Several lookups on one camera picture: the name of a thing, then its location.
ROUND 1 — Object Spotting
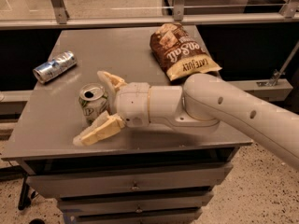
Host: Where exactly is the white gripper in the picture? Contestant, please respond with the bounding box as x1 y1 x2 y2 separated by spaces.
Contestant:
73 71 150 147

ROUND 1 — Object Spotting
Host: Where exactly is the middle grey drawer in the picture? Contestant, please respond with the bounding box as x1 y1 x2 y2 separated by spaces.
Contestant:
58 189 213 216

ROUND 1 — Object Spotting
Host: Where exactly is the grey metal railing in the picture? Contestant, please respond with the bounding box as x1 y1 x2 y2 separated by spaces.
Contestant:
0 0 299 30

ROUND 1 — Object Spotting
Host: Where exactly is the brown chip bag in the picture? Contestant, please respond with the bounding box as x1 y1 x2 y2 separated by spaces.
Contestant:
149 23 221 81

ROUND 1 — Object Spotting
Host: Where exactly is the white green 7up can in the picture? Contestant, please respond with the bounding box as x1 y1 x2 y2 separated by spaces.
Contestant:
78 83 108 125

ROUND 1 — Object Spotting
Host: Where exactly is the grey drawer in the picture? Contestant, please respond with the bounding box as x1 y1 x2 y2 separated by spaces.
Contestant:
64 208 202 224
27 162 233 198
58 189 213 216

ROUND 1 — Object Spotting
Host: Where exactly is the grey drawer cabinet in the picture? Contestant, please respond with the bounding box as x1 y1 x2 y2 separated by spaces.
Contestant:
1 25 253 224

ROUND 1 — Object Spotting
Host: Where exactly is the top grey drawer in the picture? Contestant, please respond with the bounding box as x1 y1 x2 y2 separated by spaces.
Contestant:
27 162 233 198

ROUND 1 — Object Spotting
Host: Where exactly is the bottom grey drawer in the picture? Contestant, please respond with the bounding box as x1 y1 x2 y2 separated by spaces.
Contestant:
64 208 202 224

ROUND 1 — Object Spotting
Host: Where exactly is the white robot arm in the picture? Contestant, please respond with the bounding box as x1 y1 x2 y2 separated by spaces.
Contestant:
73 71 299 170

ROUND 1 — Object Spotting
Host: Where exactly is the silver blue redbull can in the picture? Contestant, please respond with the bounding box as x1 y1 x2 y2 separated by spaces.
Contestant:
33 51 77 84

